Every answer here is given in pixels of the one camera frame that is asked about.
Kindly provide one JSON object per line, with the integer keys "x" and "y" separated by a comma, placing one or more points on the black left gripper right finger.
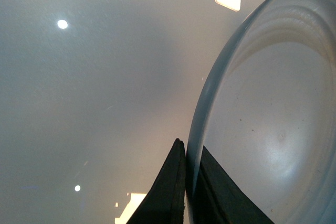
{"x": 218, "y": 199}

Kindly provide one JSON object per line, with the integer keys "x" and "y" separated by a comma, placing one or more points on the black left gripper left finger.
{"x": 164, "y": 203}

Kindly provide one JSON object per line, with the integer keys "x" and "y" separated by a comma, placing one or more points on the light blue plate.
{"x": 267, "y": 112}

